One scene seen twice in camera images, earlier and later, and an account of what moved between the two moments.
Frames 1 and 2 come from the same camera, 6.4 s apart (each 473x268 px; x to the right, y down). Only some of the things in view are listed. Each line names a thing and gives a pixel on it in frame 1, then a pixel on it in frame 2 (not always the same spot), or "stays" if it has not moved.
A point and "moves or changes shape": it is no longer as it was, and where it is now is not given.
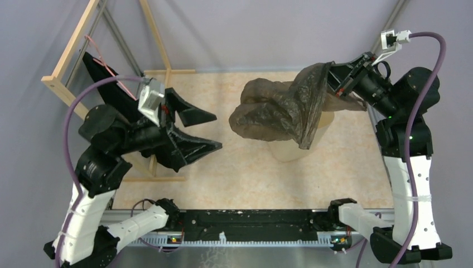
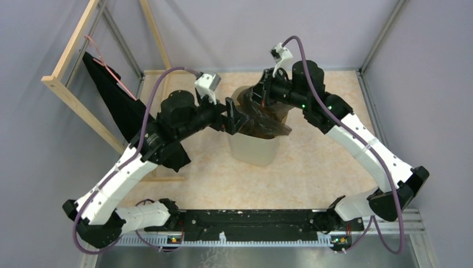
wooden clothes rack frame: (65, 94) stays
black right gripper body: (372, 86) to (277, 90)
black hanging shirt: (116, 96) stays
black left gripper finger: (188, 114) to (235, 120)
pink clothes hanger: (104, 63) stays
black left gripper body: (145, 133) to (208, 114)
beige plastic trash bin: (289, 150) to (250, 150)
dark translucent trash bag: (273, 110) moves or changes shape
